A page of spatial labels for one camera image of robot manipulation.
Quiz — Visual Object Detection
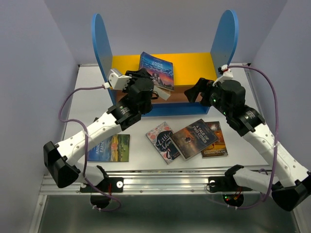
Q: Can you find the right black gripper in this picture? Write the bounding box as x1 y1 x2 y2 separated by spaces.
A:
184 77 231 117

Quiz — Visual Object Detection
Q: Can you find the Jane Eyre blue book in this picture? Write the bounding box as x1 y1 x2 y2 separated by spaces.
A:
139 52 174 91

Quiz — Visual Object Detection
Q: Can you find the A Tale of Two Cities book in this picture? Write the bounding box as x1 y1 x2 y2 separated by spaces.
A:
170 119 218 160

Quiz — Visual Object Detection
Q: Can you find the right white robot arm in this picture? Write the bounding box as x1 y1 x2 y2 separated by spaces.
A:
184 78 311 211

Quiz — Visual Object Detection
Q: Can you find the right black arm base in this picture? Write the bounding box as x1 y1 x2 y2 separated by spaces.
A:
206 176 252 209

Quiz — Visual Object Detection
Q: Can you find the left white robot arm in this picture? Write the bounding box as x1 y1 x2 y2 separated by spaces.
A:
43 68 158 191

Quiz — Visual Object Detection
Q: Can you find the blue and yellow wooden bookshelf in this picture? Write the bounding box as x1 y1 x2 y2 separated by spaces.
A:
91 10 239 117

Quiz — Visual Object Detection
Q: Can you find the Little Women book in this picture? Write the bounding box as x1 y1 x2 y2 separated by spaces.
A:
146 122 180 165

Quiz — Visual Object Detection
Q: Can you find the Animal Farm book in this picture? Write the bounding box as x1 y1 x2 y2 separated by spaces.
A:
88 134 130 162

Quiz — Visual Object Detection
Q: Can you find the Edward Rulane brown book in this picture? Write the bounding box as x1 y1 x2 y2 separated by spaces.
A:
202 121 228 158

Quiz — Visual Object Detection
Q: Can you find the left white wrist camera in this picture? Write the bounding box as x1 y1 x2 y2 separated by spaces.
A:
103 68 132 90

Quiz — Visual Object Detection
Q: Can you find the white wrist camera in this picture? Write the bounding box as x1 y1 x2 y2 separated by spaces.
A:
103 68 132 90
212 65 233 86

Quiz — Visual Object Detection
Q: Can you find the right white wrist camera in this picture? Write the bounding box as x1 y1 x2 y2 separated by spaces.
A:
212 65 233 86

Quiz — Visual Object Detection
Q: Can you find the aluminium rail frame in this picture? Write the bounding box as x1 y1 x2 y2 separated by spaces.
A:
40 63 297 195

